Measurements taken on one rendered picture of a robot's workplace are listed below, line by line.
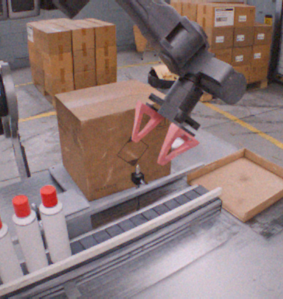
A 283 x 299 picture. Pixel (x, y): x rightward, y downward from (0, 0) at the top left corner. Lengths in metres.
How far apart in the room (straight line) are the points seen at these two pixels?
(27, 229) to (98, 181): 0.37
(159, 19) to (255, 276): 0.64
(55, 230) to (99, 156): 0.31
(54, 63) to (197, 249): 3.19
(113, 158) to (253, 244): 0.47
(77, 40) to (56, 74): 0.44
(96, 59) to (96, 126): 3.11
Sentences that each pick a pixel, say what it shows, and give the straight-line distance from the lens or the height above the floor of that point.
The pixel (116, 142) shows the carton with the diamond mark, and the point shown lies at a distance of 0.98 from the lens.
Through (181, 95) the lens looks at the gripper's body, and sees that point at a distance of 0.62.
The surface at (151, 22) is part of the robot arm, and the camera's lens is 0.57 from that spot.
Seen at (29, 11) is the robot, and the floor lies 1.39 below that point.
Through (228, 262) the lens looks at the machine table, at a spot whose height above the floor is 0.83.
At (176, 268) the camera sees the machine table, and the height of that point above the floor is 0.83.
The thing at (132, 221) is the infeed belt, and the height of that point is 0.88.
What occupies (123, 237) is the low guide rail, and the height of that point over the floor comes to 0.91.
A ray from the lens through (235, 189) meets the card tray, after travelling 1.15.
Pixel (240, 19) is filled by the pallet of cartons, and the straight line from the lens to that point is 4.22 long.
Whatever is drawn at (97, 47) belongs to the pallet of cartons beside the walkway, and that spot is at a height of 0.65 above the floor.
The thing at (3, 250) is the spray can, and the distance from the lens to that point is 0.72.
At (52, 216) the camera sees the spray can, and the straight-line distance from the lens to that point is 0.72.
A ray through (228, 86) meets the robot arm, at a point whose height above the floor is 1.31.
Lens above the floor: 1.49
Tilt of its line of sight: 29 degrees down
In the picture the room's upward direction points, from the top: straight up
